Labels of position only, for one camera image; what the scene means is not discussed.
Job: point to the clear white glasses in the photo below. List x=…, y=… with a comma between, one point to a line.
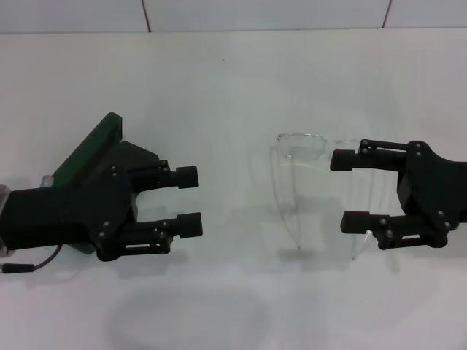
x=299, y=140

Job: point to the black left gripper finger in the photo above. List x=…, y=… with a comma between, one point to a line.
x=189, y=224
x=186, y=177

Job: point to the green glasses case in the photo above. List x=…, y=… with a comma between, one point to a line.
x=91, y=146

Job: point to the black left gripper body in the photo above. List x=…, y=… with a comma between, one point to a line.
x=65, y=215

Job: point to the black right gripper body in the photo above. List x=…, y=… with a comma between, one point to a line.
x=438, y=189

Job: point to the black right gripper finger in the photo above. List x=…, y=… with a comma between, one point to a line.
x=355, y=221
x=344, y=161

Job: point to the silver left flange connector stub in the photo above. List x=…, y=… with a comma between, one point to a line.
x=46, y=181

